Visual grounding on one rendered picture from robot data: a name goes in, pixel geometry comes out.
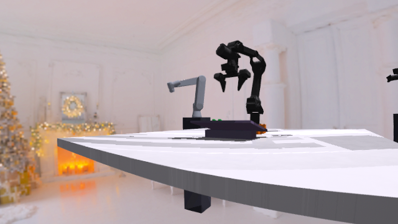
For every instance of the purple switch panel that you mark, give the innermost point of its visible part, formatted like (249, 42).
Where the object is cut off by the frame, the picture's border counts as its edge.
(230, 129)

